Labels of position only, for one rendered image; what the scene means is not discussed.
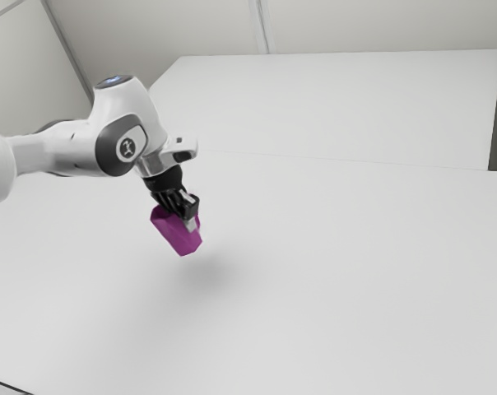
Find purple faceted mug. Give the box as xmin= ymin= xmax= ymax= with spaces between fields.
xmin=149 ymin=205 xmax=204 ymax=258

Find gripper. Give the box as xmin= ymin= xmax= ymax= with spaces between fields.
xmin=142 ymin=165 xmax=201 ymax=235

